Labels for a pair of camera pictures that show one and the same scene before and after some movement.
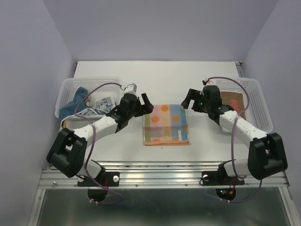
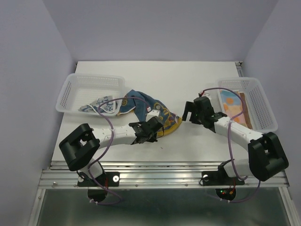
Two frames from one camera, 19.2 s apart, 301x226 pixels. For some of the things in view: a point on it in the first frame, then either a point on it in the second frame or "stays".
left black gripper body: x=132 y=113 → x=152 y=137
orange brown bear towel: x=234 y=99 → x=246 y=111
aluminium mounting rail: x=157 y=175 stays
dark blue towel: x=68 y=109 → x=169 y=120
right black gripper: x=193 y=94 → x=190 y=106
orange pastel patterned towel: x=167 y=125 → x=231 y=102
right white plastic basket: x=257 y=113 stays
